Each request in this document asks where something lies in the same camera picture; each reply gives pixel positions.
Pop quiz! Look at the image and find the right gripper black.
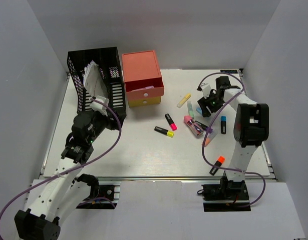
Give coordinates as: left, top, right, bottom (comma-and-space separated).
198, 90, 226, 118

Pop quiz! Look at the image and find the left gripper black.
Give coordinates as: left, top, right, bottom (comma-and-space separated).
87, 108, 127, 144

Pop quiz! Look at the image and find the orange black highlighter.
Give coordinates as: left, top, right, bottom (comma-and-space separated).
209, 156, 225, 176

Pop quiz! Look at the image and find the blue black highlighter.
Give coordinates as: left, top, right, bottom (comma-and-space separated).
220, 115, 227, 135

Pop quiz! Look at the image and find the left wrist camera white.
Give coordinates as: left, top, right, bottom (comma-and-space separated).
90, 95, 109, 116

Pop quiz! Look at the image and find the pastel purple highlighter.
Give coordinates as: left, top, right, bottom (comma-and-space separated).
132, 85, 155, 92

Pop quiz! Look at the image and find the purple black highlighter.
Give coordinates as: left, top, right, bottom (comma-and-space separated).
195, 121, 213, 133

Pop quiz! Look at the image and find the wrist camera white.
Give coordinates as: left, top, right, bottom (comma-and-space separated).
197, 83, 213, 99
90, 95, 109, 116

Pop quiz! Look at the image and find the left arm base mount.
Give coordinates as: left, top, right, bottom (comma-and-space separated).
73, 174, 118, 210

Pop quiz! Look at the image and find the coral top drawer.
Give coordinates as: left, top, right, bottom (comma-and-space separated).
125, 77, 164, 100

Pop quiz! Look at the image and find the coral drawer cabinet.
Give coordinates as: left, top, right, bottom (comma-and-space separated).
122, 50, 162, 83

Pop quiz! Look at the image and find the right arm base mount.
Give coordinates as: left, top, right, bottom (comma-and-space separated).
197, 176, 251, 213

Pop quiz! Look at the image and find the pastel blue highlighter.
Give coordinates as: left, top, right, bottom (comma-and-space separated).
196, 107, 203, 115

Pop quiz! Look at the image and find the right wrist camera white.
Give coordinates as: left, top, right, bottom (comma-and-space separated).
197, 83, 213, 99

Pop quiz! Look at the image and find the yellow black highlighter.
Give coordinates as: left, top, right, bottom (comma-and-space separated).
154, 126, 174, 138

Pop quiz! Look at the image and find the white paper stack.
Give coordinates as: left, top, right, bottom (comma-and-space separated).
83, 60, 108, 98

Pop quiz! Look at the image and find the pastel orange highlighter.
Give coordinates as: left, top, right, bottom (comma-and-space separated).
202, 131, 217, 147

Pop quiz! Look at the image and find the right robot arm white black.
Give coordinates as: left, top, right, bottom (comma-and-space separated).
197, 74, 269, 200

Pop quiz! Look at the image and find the pastel yellow highlighter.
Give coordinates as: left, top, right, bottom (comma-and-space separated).
177, 93, 191, 108

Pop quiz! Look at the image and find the black mesh file organizer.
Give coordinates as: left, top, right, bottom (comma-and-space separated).
67, 46, 126, 123

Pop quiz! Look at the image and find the pastel green highlighter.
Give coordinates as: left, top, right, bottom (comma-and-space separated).
187, 100, 194, 119

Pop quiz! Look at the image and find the yellow bottom drawer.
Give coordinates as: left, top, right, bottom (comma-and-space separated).
128, 96, 161, 108

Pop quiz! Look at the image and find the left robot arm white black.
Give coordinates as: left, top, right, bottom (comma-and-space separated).
15, 108, 121, 240

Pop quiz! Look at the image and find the pink black highlighter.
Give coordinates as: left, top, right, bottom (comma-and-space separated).
165, 113, 177, 131

